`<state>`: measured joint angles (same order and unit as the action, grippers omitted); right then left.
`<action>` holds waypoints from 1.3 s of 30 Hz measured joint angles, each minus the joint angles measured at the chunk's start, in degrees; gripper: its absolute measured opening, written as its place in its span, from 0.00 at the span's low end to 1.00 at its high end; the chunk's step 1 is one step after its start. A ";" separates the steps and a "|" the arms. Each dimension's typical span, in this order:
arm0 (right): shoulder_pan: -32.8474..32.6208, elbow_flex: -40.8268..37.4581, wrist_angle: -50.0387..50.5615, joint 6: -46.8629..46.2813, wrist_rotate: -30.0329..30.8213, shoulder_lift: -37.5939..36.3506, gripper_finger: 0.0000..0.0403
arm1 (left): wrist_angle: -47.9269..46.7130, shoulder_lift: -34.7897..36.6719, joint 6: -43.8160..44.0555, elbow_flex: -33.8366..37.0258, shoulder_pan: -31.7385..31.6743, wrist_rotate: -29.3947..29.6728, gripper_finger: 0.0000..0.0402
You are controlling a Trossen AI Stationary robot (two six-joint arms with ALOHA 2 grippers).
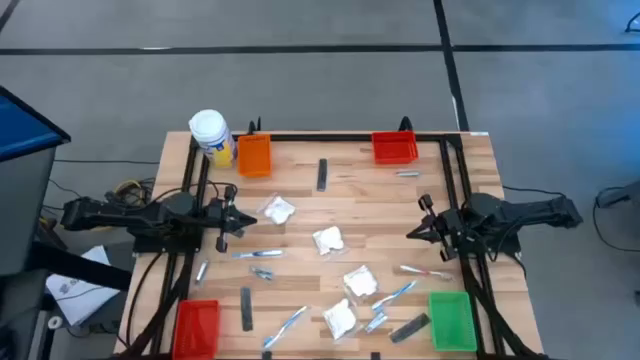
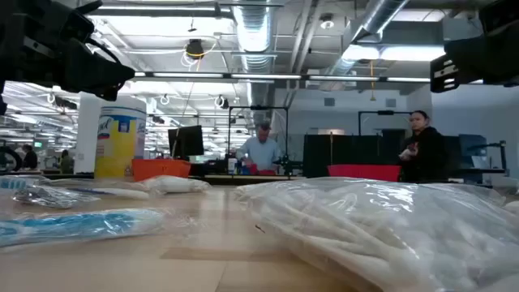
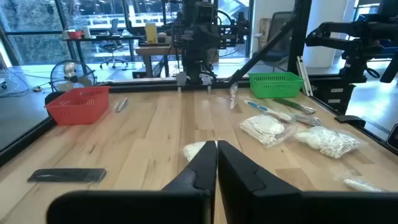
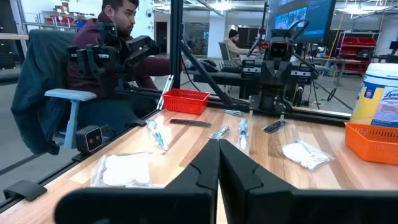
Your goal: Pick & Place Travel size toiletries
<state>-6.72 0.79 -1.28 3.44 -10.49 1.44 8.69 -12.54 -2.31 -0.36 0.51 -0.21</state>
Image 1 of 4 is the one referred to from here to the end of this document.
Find orange plastic basket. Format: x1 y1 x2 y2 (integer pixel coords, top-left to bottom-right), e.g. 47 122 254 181
236 133 273 179

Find Lysol wipes canister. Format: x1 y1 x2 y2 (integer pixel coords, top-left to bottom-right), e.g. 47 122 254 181
188 108 239 169

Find red plastic basket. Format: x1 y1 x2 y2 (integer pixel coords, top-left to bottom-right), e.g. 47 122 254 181
371 130 420 166
172 298 222 360

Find black monitor blue screen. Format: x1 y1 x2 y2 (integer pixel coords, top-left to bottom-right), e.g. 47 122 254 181
0 84 72 164

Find yellow black cable bundle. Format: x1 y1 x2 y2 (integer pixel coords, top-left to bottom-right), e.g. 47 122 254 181
102 177 156 209

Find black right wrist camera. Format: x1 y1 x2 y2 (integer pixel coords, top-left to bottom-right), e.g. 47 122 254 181
439 208 469 240

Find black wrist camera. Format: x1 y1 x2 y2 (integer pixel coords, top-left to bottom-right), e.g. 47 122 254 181
439 208 469 240
205 198 227 221

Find black plastic comb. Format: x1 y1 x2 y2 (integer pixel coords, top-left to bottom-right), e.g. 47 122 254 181
239 286 254 333
388 312 432 345
316 157 329 193

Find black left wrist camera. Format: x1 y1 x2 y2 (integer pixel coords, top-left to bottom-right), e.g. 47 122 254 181
205 198 227 221

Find black floor cable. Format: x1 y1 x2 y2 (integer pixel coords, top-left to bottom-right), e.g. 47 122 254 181
53 158 161 166
592 184 640 254

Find bagged blue white toothbrush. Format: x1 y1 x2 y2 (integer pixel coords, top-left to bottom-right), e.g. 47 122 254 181
370 279 419 312
230 248 287 260
261 304 311 350

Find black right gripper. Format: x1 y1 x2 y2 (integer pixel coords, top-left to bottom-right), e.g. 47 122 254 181
406 194 457 262

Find bagged white cotton swabs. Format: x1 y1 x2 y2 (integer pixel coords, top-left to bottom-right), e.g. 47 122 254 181
311 225 347 257
341 264 381 304
321 298 362 342
256 193 297 226

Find black stand bar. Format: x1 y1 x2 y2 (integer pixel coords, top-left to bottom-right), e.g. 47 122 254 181
27 241 134 292

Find bagged red white toothbrush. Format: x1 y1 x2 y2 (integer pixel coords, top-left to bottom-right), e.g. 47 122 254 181
398 264 455 282

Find black aluminium table frame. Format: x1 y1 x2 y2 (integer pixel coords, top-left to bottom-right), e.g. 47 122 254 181
113 130 549 360

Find white paper sheet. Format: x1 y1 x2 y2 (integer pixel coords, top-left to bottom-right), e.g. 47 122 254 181
44 244 122 327

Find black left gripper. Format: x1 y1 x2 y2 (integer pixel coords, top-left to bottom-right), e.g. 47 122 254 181
213 185 258 253

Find green plastic basket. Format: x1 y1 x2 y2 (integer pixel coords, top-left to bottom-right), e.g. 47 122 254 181
427 290 479 353

